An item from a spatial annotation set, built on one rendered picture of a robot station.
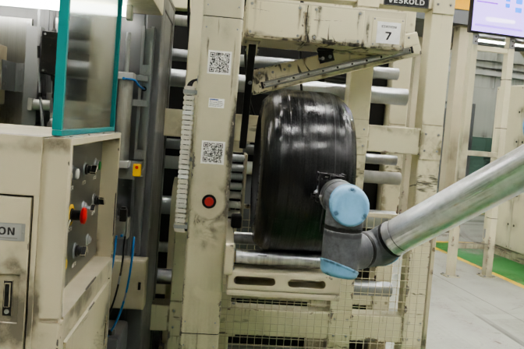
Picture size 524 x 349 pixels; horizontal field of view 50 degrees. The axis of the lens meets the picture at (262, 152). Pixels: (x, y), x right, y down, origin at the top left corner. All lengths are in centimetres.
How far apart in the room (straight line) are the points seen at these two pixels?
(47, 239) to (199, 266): 78
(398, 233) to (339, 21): 102
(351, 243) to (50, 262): 65
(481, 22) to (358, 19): 362
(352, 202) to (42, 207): 66
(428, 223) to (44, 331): 85
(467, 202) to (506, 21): 467
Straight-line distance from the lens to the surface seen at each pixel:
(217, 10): 185
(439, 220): 132
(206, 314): 192
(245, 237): 206
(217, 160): 182
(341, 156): 167
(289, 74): 224
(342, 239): 131
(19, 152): 120
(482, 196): 127
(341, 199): 128
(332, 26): 214
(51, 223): 120
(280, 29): 211
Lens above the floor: 133
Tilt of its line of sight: 3 degrees down
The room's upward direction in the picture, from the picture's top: 5 degrees clockwise
